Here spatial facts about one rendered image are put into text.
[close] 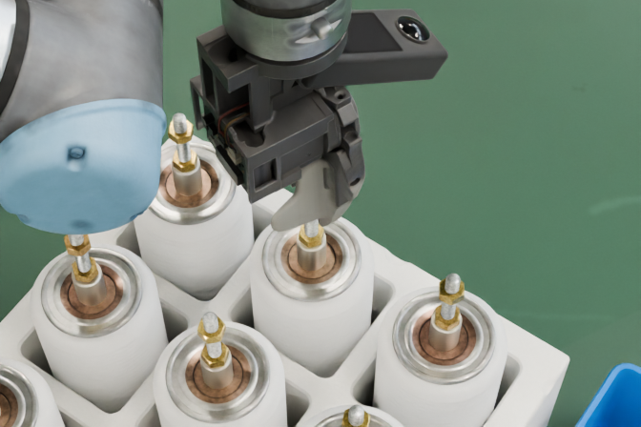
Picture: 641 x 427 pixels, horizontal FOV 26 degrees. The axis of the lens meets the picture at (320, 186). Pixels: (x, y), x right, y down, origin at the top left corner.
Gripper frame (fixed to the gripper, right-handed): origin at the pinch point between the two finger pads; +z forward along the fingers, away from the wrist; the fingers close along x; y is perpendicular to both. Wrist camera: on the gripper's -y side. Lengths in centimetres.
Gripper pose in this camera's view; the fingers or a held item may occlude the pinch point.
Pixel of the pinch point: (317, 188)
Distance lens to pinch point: 97.8
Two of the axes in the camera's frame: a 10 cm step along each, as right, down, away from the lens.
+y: -8.4, 4.5, -2.9
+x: 5.4, 7.1, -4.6
